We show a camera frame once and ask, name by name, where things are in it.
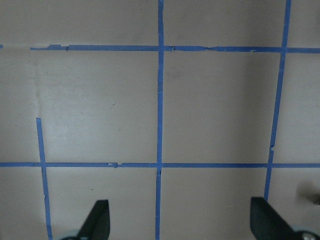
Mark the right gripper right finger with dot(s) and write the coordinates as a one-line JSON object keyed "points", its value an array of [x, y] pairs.
{"points": [[266, 224]]}

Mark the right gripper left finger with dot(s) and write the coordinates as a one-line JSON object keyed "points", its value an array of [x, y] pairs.
{"points": [[97, 225]]}

